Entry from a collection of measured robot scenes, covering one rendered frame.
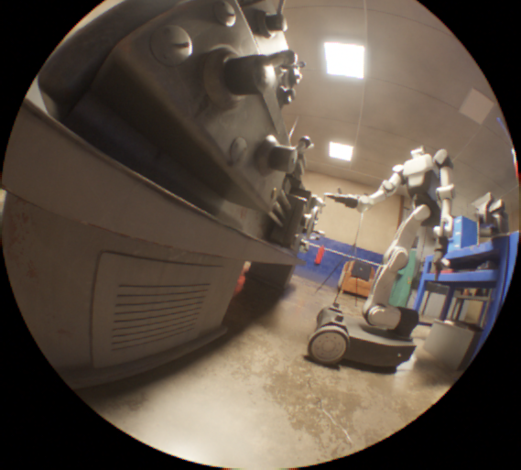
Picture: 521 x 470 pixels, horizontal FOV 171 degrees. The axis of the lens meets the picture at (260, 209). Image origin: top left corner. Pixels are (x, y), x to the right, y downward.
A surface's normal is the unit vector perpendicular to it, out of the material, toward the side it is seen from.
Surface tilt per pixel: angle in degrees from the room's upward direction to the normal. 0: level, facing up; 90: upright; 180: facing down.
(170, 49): 90
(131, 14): 90
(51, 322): 90
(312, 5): 180
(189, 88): 90
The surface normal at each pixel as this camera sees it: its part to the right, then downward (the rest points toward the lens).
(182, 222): 0.88, 0.26
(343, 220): -0.31, -0.31
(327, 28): -0.36, 0.91
